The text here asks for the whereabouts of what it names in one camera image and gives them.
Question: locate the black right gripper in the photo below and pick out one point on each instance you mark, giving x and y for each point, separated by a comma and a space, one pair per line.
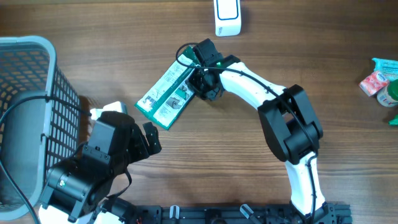
192, 81

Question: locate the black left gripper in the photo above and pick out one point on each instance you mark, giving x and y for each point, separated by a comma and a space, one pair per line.
142, 150

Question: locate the green 3M glove package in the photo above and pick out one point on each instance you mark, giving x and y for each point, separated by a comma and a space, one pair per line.
170, 95

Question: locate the orange Kleenex tissue pack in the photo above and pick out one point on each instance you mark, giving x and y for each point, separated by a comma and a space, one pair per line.
373, 83

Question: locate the white jar green lid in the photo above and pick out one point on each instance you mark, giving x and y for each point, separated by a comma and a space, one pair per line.
388, 95

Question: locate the teal wet wipes pack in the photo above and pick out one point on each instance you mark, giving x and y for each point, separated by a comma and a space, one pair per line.
389, 68

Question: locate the yellow bottle green cap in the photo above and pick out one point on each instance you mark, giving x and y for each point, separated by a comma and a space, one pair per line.
394, 121

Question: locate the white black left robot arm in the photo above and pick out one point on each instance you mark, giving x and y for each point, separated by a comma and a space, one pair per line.
76, 185

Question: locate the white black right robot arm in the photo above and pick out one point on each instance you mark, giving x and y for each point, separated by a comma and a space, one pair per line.
290, 126

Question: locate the white barcode scanner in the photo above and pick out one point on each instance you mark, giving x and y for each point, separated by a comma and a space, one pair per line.
227, 17

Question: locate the grey plastic mesh basket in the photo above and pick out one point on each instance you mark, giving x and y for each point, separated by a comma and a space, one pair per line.
41, 131

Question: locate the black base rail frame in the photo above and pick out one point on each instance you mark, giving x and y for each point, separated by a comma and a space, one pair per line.
123, 212

